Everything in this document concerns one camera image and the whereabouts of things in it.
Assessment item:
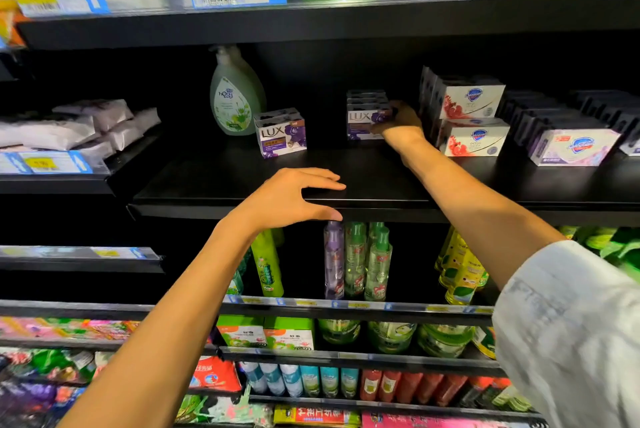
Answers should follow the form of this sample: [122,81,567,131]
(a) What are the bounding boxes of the person's right hand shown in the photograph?
[372,100,429,156]

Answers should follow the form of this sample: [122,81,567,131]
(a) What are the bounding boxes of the person's left hand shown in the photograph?
[235,166,348,239]

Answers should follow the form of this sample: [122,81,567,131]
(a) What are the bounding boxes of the purple white soap box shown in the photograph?
[254,107,308,160]
[347,105,394,140]

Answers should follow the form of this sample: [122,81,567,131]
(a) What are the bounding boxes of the pale green pump soap bottle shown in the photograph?
[210,45,267,136]

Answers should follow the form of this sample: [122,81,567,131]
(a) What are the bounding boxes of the black store shelf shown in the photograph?
[0,42,161,428]
[15,0,640,428]

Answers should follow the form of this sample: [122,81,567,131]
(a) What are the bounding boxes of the person's left forearm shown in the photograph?
[60,212,263,428]

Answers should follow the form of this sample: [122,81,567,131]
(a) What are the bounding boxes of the person's right forearm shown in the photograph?
[405,137,571,289]

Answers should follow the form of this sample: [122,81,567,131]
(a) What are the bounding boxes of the strip of shelf price tags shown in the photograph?
[0,147,96,176]

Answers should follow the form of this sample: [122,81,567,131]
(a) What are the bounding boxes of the row of white red soap boxes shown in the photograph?
[418,66,511,158]

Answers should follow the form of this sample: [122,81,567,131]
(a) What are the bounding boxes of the green white box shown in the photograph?
[264,317,316,352]
[217,315,268,349]

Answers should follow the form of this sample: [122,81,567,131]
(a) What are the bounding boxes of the green lidded wipe tub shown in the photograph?
[417,323,476,359]
[318,317,363,346]
[367,321,419,355]

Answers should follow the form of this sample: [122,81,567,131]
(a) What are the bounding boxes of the row of white pink soap boxes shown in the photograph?
[498,89,640,168]

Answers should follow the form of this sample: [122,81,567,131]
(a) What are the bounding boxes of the red snack packet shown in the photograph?
[190,355,243,394]

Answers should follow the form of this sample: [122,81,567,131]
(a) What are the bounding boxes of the yellow red packets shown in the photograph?
[273,405,361,428]

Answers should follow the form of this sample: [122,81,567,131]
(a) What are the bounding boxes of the pile of white wipe packets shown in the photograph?
[0,98,161,172]

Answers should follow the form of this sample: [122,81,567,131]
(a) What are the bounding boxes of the long pink packet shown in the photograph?
[360,413,501,428]

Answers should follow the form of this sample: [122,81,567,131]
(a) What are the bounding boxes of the stack of air freshener tubs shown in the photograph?
[0,0,26,48]

